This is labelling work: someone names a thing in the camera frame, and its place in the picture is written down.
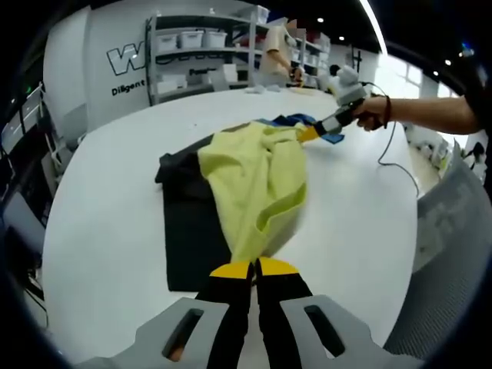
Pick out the white office chair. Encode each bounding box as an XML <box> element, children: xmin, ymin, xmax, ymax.
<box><xmin>209</xmin><ymin>68</ymin><xmax>228</xmax><ymax>91</ymax></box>

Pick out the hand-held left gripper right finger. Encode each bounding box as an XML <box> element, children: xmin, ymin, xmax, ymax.
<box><xmin>256</xmin><ymin>258</ymin><xmax>387</xmax><ymax>369</ymax></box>

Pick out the grey mesh chair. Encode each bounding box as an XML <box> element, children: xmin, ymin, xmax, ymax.
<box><xmin>383</xmin><ymin>138</ymin><xmax>492</xmax><ymax>364</ymax></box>

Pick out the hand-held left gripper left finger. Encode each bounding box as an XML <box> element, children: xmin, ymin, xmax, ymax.
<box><xmin>134</xmin><ymin>261</ymin><xmax>255</xmax><ymax>369</ymax></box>

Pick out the ceiling light strip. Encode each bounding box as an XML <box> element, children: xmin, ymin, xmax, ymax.
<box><xmin>359</xmin><ymin>0</ymin><xmax>390</xmax><ymax>55</ymax></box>

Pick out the black stand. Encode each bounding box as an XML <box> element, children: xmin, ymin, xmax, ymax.
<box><xmin>347</xmin><ymin>45</ymin><xmax>364</xmax><ymax>75</ymax></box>

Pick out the row of white storage bins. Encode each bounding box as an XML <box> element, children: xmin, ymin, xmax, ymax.
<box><xmin>156</xmin><ymin>29</ymin><xmax>230</xmax><ymax>54</ymax></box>

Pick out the person's right hand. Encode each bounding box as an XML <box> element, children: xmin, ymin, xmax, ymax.
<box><xmin>355</xmin><ymin>95</ymin><xmax>388</xmax><ymax>132</ymax></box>

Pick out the metal storage shelf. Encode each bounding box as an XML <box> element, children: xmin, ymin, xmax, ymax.
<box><xmin>145</xmin><ymin>5</ymin><xmax>332</xmax><ymax>108</ymax></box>

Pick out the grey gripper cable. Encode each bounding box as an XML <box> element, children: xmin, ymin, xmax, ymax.
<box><xmin>359</xmin><ymin>79</ymin><xmax>423</xmax><ymax>198</ymax></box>

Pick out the person's black shirt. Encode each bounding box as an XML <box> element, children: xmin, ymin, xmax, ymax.
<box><xmin>460</xmin><ymin>57</ymin><xmax>492</xmax><ymax>135</ymax></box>

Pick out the yellow grey blue garment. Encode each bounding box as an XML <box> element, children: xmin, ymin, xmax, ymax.
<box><xmin>155</xmin><ymin>112</ymin><xmax>347</xmax><ymax>292</ymax></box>

